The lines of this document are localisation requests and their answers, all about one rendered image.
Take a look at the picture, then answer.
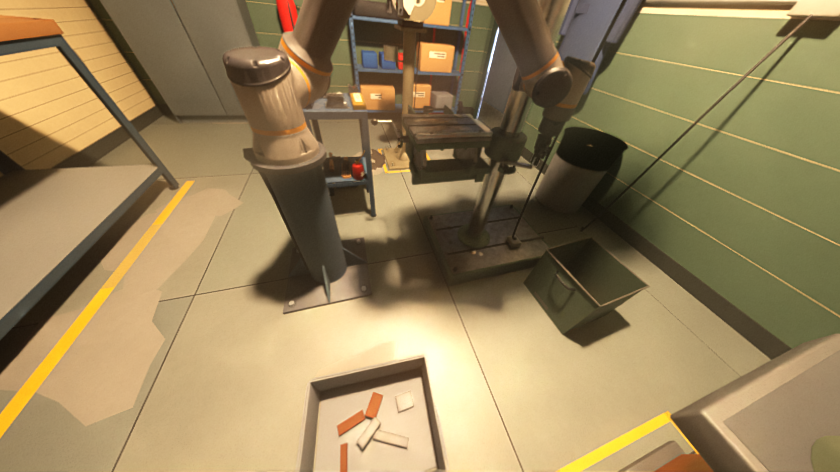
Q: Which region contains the green grey metal bin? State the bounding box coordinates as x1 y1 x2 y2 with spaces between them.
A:
522 236 650 337

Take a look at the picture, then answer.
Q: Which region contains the grey machine housing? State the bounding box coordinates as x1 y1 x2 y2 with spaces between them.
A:
616 331 840 472

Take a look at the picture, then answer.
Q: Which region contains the long thin dark pole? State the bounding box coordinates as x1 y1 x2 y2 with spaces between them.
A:
580 14 816 232

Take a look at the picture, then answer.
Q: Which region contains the red fire extinguisher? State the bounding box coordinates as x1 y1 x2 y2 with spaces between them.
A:
276 0 301 33

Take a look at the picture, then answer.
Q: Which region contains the blue frame workbench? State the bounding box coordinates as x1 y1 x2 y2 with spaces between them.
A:
0 14 180 344

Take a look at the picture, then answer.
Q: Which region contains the blue grey cabinet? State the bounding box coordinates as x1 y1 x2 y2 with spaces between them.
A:
556 0 648 81

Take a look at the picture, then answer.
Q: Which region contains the thin dark rod with foot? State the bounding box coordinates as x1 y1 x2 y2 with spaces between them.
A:
504 154 551 251

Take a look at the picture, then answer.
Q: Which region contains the dark trunnion bracket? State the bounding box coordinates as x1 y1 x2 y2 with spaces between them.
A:
407 145 493 187

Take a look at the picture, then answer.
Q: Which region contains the beige pedestal machine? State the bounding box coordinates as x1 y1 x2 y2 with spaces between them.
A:
382 0 436 174

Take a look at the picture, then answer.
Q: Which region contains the blue grey side stand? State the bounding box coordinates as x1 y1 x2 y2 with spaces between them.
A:
303 91 403 218

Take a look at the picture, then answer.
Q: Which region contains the dark slotted drill press table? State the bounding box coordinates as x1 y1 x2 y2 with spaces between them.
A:
400 112 495 152

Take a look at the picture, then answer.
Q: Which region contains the grey bin with black liner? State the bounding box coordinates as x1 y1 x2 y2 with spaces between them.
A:
533 125 630 215

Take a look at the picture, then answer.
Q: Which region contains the grey cupboard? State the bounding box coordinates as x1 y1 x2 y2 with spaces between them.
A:
97 0 259 121

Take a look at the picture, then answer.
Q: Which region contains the dark column collar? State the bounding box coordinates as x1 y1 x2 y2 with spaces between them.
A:
484 127 528 167

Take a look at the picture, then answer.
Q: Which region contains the grey drill press column and base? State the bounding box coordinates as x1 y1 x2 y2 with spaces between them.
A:
422 90 550 285

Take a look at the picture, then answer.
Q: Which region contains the grey floor tray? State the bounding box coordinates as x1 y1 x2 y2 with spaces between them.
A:
297 355 448 472

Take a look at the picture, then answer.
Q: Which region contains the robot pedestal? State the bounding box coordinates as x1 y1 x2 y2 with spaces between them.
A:
252 156 373 315

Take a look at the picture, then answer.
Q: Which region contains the blue shelf unit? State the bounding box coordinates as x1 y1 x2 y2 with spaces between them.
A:
347 0 478 114

